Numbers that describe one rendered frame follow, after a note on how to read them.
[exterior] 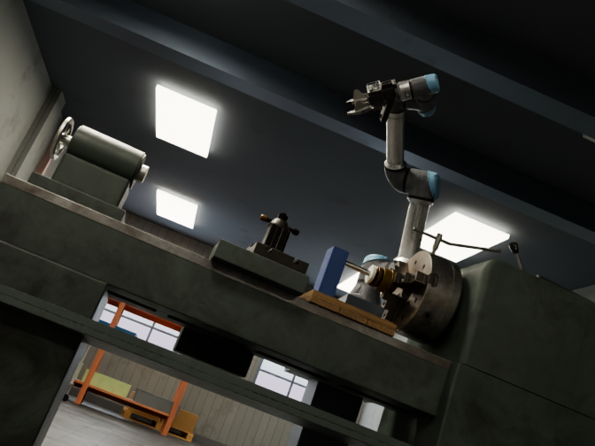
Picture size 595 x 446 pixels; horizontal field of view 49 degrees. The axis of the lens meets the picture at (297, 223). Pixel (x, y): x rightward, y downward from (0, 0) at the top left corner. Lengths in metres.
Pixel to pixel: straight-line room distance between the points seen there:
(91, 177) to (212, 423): 9.25
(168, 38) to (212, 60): 0.37
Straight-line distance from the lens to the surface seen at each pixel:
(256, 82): 5.17
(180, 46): 5.26
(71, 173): 2.13
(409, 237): 2.83
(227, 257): 1.94
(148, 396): 9.37
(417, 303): 2.24
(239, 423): 11.21
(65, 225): 2.00
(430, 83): 2.56
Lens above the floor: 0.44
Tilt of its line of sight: 18 degrees up
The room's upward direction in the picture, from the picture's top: 21 degrees clockwise
